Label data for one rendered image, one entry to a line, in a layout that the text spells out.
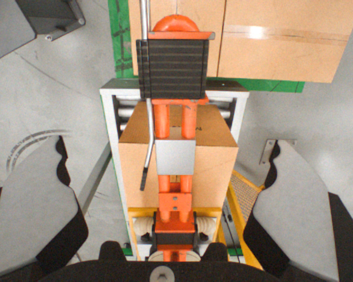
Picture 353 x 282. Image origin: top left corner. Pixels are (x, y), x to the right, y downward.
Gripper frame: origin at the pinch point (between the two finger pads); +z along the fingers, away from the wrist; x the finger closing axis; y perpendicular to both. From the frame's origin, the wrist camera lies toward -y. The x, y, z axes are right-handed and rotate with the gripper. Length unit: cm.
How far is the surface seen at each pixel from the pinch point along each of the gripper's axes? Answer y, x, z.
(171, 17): -7.1, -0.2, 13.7
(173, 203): 22.8, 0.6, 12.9
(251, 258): 95, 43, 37
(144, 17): -7.0, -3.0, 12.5
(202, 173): 39, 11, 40
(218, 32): -5, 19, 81
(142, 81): -0.2, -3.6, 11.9
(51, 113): 59, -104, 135
